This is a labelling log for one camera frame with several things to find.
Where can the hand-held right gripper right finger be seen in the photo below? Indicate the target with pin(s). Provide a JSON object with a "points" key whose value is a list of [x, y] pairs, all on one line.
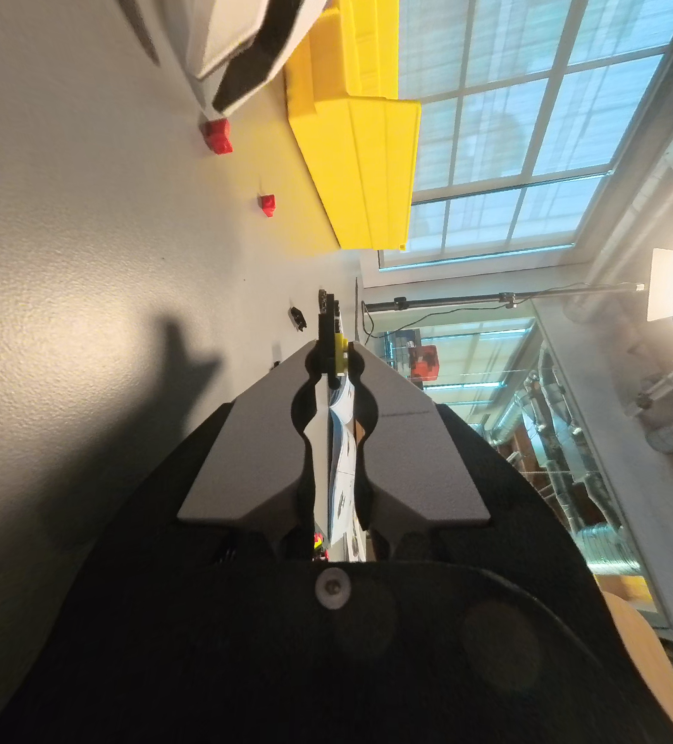
{"points": [[423, 465]]}

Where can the yellow plastic bin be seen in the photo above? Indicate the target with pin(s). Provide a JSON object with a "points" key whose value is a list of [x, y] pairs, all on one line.
{"points": [[359, 145]]}

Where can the black upright stand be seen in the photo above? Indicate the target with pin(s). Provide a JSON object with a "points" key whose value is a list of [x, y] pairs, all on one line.
{"points": [[487, 299]]}

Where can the open instruction booklet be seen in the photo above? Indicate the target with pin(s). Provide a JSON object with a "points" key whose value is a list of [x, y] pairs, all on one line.
{"points": [[342, 453]]}

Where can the black brick block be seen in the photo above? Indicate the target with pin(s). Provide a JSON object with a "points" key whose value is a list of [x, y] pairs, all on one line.
{"points": [[326, 343]]}

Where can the large paned window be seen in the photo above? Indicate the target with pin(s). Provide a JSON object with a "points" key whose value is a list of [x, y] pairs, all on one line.
{"points": [[516, 116]]}

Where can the black clip brick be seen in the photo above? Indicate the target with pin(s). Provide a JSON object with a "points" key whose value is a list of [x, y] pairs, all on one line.
{"points": [[297, 315]]}

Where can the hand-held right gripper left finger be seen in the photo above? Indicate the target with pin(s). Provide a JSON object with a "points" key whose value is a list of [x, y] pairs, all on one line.
{"points": [[243, 465]]}

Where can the red yellow black brick model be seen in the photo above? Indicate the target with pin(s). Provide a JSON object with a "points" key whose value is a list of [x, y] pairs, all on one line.
{"points": [[319, 543]]}

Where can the silver spiral ventilation duct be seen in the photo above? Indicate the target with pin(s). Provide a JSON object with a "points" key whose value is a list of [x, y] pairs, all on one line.
{"points": [[603, 546]]}

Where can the small red brick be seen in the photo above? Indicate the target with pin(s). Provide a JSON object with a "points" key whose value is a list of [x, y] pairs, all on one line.
{"points": [[217, 135], [266, 204]]}

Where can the small yellow brick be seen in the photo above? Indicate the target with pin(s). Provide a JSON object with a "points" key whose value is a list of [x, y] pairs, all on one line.
{"points": [[342, 354]]}

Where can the metal storage shelf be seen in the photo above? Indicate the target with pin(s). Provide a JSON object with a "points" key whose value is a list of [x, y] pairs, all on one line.
{"points": [[470, 378]]}

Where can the wooden book stand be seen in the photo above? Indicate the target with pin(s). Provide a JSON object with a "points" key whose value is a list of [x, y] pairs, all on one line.
{"points": [[650, 668]]}

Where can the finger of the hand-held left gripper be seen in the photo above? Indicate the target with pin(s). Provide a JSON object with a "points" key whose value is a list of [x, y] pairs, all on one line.
{"points": [[226, 35], [266, 52]]}

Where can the large red black case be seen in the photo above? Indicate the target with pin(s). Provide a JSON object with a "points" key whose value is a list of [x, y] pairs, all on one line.
{"points": [[424, 360]]}

